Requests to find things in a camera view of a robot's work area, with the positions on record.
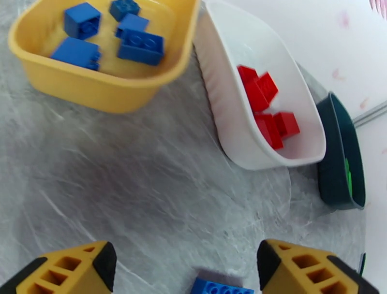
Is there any aluminum frame post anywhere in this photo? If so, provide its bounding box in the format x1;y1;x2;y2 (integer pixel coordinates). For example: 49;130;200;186
352;101;387;128

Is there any white plastic container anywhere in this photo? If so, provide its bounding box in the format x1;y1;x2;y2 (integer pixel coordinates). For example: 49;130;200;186
193;0;327;171

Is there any green lego brick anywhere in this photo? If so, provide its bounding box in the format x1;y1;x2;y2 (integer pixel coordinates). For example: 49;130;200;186
344;157;355;194

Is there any yellow plastic container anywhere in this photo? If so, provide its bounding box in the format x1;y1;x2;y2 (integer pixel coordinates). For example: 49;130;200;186
7;0;202;115

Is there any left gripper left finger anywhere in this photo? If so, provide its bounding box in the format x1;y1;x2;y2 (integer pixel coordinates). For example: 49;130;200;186
0;240;118;294

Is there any blue lego brick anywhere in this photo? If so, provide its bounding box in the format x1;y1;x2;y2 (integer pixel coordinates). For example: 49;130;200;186
49;37;102;72
108;0;141;22
190;277;255;294
117;28;165;67
62;2;102;41
115;13;150;39

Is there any red lego brick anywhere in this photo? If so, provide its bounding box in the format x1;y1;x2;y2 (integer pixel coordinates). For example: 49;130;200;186
273;112;301;140
237;64;261;91
253;112;285;151
248;71;280;113

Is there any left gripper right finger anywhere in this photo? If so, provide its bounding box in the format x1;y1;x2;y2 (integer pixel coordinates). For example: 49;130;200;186
257;238;380;294

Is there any dark teal plastic container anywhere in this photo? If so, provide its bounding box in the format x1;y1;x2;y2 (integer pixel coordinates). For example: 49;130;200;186
315;91;367;211

